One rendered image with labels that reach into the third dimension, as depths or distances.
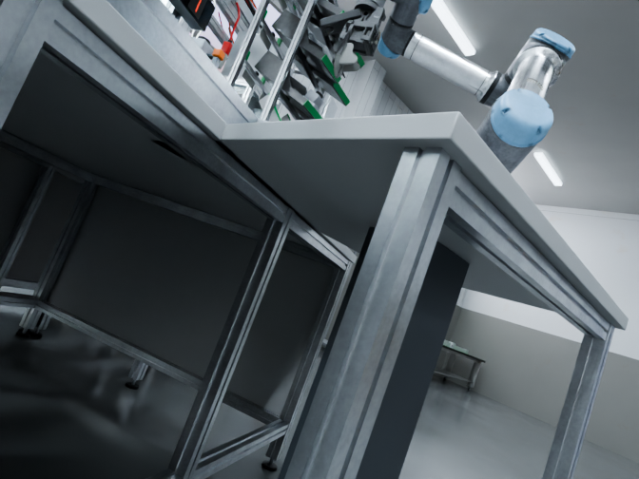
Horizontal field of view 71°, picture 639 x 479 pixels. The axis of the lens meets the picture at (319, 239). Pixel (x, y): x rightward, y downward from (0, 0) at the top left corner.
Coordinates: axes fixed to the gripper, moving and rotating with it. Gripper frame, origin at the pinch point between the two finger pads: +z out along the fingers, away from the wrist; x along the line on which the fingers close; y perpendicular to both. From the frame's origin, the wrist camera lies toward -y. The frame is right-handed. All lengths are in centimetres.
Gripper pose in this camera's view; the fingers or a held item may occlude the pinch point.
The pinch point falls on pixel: (335, 72)
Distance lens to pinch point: 127.6
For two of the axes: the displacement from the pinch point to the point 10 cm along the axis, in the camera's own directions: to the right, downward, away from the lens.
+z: -3.6, 9.3, -1.2
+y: 9.0, 3.0, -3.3
